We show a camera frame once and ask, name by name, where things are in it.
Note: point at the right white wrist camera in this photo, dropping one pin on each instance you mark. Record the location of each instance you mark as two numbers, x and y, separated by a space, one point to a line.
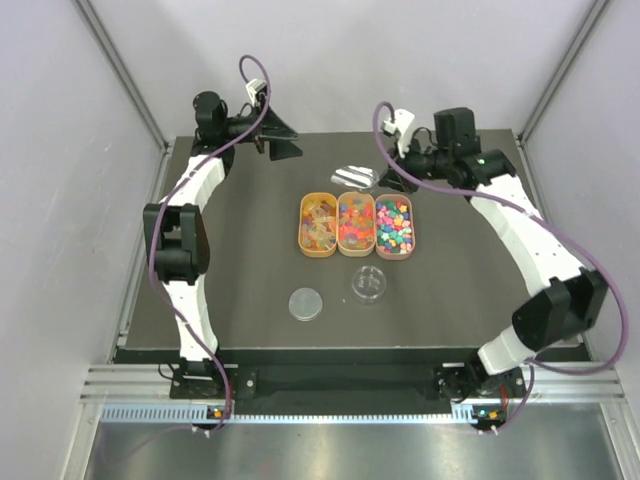
401 128

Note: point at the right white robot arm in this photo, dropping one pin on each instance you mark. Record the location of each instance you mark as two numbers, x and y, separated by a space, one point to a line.
565 297

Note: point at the clear round jar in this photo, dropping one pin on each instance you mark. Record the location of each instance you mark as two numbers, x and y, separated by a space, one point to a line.
369 284

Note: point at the pink tray colourful candies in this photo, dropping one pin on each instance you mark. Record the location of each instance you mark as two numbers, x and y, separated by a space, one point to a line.
395 230

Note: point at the silver metal scoop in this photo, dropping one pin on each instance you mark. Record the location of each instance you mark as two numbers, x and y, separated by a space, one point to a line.
358 178

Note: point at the aluminium frame post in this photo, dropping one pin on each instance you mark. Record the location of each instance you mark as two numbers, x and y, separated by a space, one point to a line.
109 50
578 41

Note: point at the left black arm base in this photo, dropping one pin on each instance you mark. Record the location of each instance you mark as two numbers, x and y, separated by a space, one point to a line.
190 380

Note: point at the right aluminium frame post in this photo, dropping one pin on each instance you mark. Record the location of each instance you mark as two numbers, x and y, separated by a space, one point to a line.
578 41

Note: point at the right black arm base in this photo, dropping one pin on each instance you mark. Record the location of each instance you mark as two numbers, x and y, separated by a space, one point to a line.
472 382

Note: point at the orange tray yellow gummies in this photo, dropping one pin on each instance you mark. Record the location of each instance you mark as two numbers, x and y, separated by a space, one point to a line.
317 226

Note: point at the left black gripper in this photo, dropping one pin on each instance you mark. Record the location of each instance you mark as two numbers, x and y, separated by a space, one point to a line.
263 132

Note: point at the left aluminium frame post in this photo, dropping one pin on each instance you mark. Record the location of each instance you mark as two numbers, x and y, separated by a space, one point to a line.
109 50

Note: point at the black base crossbar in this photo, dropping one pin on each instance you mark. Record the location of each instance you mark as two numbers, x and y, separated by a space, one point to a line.
257 381

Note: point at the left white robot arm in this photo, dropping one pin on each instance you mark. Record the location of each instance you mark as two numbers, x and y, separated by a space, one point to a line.
176 243

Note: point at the aluminium front rail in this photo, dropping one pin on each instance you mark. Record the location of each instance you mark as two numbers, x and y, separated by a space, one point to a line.
146 383

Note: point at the clear round lid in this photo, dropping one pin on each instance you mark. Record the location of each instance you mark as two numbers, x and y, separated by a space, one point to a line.
305 304

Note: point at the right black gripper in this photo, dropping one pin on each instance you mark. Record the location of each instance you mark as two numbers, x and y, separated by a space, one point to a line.
395 181

